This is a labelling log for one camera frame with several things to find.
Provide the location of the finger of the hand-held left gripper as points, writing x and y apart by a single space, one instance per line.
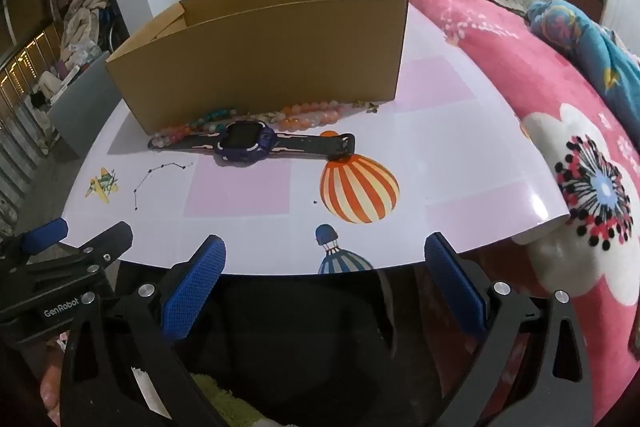
46 237
100 248

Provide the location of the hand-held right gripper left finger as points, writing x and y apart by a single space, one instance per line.
192 294

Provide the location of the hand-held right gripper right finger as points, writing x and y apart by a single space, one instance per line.
457 294

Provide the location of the dark blue smartwatch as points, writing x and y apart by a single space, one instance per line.
242 142

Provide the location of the brown cardboard box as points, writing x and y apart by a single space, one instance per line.
260 67

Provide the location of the person's left hand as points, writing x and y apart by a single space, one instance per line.
50 384

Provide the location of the green fluffy cloth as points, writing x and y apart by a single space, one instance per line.
225 402

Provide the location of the grey cabinet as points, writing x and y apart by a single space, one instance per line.
80 112

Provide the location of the gold butterfly earring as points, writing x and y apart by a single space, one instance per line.
372 108

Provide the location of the pile of clothes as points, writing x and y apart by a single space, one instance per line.
80 27

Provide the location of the pink floral blanket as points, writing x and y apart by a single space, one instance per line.
500 57

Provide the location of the blue patterned pillow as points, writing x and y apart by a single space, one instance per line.
575 37

